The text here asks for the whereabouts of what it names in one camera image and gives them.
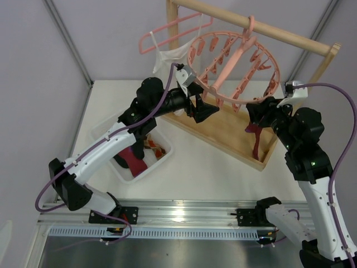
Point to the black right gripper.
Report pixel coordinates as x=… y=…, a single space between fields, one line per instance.
x=262 y=112

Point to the pink clothes hanger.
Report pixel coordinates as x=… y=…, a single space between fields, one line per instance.
x=176 y=35

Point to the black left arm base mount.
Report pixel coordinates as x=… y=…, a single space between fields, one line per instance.
x=129 y=214

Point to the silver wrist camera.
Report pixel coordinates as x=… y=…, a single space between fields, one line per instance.
x=185 y=76
x=294 y=93

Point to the white camisole top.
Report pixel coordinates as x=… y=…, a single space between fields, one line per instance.
x=164 y=59

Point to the pink round clip hanger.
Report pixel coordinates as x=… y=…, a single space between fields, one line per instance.
x=235 y=45

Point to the magenta striped sock yellow cuff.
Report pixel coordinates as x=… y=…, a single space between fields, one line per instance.
x=132 y=158

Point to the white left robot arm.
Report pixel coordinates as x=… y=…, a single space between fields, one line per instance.
x=69 y=178

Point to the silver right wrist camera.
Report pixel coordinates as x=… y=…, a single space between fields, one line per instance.
x=294 y=93

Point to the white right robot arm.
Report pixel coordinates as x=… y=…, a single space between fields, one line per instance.
x=328 y=245

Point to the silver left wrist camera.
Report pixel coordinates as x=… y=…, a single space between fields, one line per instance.
x=185 y=76

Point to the white slotted cable duct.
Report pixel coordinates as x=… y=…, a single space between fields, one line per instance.
x=162 y=233

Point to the white plastic basket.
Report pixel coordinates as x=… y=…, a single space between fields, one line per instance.
x=124 y=175

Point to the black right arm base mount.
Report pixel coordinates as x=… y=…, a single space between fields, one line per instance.
x=251 y=218

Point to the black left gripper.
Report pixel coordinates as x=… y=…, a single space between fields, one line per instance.
x=191 y=103

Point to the wooden clothes rack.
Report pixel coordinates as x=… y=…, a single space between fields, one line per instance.
x=226 y=129

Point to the aluminium mounting rail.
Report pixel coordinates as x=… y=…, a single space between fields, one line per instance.
x=161 y=213

